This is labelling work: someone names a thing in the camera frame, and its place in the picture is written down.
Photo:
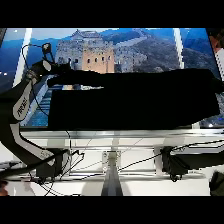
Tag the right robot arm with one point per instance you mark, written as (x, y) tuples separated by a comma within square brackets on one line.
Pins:
[(193, 160)]

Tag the black garment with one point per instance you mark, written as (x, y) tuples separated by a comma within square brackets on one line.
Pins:
[(133, 103)]

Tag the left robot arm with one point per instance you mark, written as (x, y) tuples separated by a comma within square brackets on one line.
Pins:
[(20, 100)]

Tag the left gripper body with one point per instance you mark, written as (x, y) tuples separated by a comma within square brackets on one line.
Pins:
[(61, 68)]

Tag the silver frame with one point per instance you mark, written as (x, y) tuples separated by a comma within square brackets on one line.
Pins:
[(113, 180)]

